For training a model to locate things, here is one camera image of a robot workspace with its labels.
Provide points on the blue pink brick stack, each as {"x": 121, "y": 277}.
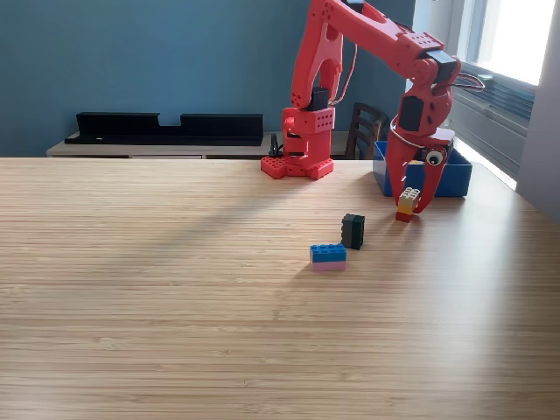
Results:
{"x": 328, "y": 258}

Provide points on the white window frame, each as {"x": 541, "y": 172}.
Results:
{"x": 503, "y": 44}

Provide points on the grey radiator unit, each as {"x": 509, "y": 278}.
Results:
{"x": 494, "y": 114}

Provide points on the blue plastic bin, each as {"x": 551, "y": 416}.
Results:
{"x": 455, "y": 179}

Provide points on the pale wooden sideboard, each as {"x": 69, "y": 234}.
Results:
{"x": 131, "y": 151}

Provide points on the grey dark green brick stack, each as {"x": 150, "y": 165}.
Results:
{"x": 352, "y": 232}

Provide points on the cream orange red brick stack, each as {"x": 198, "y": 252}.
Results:
{"x": 407, "y": 203}

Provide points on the dark wooden chair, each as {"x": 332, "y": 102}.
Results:
{"x": 365, "y": 131}

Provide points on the black table clamp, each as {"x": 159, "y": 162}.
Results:
{"x": 275, "y": 146}

